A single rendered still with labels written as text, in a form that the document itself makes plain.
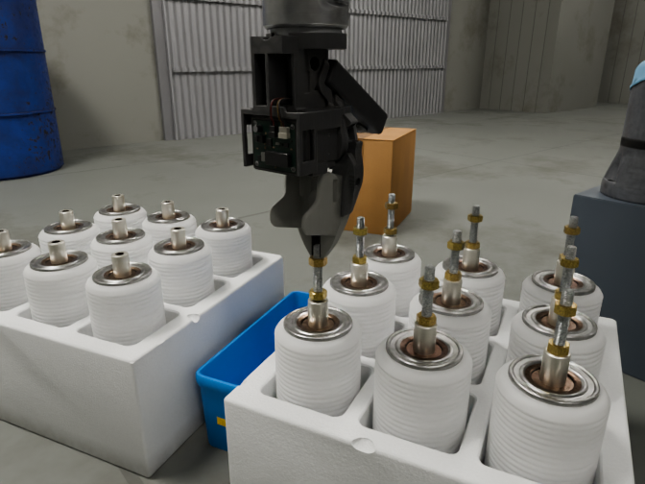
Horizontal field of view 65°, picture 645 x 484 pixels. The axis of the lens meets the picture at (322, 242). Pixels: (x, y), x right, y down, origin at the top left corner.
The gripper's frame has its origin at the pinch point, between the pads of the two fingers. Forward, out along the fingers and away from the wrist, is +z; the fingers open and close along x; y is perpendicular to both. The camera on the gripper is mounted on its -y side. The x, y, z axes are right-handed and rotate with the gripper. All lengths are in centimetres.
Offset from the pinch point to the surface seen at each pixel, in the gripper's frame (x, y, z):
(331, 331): 2.5, 1.6, 9.0
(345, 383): 4.6, 1.9, 14.3
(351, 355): 4.7, 1.0, 11.3
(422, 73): -229, -434, -5
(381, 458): 11.9, 5.8, 17.1
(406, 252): -3.6, -23.8, 9.0
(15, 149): -226, -52, 20
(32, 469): -33, 22, 34
